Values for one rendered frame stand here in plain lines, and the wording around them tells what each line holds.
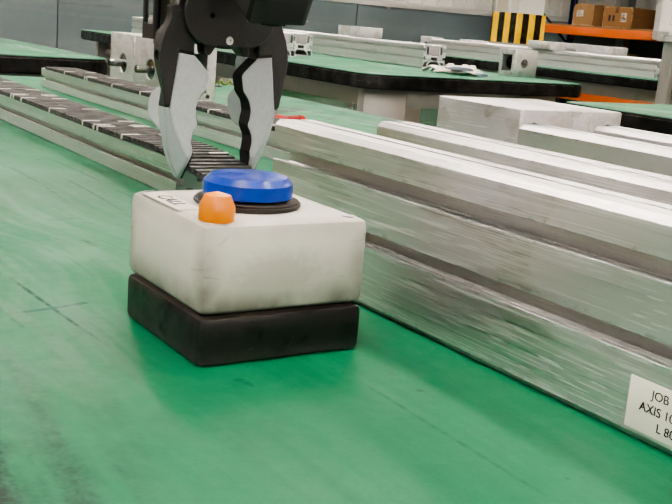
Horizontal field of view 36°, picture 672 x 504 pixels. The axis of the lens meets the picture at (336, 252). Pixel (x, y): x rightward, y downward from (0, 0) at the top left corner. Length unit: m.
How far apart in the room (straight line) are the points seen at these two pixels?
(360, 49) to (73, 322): 3.72
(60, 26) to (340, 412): 11.75
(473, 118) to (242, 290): 0.36
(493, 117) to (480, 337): 0.30
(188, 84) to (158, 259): 0.32
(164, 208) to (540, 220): 0.16
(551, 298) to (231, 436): 0.14
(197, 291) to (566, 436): 0.16
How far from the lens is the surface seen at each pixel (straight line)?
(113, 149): 0.92
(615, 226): 0.40
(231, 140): 1.14
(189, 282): 0.43
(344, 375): 0.43
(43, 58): 2.67
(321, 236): 0.44
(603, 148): 0.66
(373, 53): 4.07
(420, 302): 0.49
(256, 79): 0.78
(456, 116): 0.77
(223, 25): 0.76
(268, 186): 0.45
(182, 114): 0.76
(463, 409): 0.41
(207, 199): 0.42
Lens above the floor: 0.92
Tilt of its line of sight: 13 degrees down
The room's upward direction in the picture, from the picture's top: 5 degrees clockwise
